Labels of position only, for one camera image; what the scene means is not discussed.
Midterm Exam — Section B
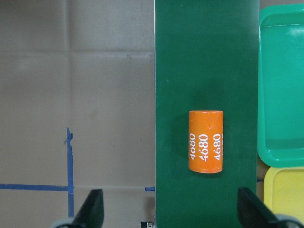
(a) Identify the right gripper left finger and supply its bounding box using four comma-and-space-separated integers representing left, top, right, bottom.
72, 189, 104, 228

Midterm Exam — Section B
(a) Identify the green plastic tray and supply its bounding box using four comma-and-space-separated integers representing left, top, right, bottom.
257, 4, 304, 168

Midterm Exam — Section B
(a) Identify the yellow plastic tray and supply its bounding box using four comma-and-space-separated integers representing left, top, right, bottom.
264, 167, 304, 223

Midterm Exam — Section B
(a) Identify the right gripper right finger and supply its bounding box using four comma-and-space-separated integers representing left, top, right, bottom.
237, 187, 279, 228

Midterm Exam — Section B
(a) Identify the orange cylinder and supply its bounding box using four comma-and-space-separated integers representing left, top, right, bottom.
188, 110, 224, 174

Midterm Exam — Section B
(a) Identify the green conveyor belt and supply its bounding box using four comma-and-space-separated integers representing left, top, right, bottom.
155, 0, 259, 228

